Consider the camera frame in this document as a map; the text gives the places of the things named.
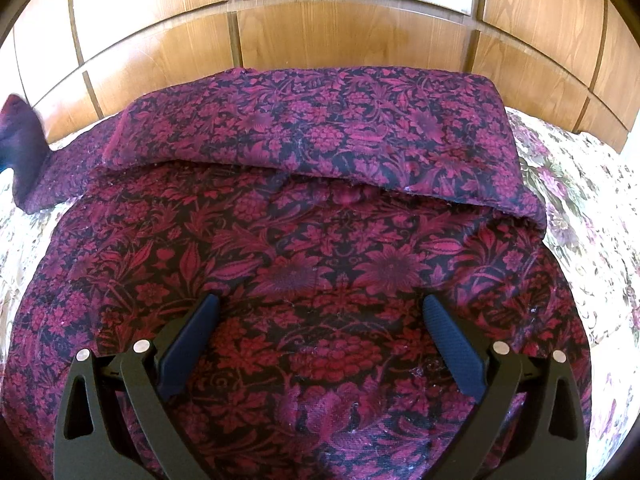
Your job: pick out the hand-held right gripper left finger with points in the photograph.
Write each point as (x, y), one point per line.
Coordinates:
(192, 340)

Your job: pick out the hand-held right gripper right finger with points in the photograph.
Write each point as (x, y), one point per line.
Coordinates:
(450, 345)

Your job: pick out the red floral knit garment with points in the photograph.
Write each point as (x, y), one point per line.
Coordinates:
(320, 240)

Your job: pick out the floral quilt bed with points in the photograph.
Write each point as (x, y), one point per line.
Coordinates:
(575, 220)

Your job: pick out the wooden panelled wardrobe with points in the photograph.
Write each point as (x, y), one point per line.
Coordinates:
(320, 35)

